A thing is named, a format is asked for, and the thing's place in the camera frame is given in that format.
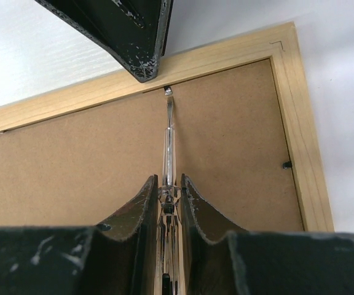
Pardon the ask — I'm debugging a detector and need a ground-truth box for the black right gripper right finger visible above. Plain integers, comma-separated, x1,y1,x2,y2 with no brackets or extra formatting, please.
181,175,354,294

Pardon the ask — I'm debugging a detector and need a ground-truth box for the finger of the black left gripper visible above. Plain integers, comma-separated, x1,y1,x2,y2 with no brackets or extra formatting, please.
39,0,173,83

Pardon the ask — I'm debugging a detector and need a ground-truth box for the wooden picture frame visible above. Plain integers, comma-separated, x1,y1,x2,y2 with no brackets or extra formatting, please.
0,21,334,295

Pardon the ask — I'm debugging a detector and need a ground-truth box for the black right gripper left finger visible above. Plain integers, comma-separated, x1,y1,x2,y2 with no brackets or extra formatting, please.
0,175,158,294

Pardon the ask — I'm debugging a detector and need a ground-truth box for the clear handled screwdriver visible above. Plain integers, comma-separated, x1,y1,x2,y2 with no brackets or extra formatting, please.
155,95,184,294

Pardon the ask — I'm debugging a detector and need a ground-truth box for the black frame retaining clip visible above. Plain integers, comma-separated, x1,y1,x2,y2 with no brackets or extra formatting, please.
282,160,293,170
164,86,173,96

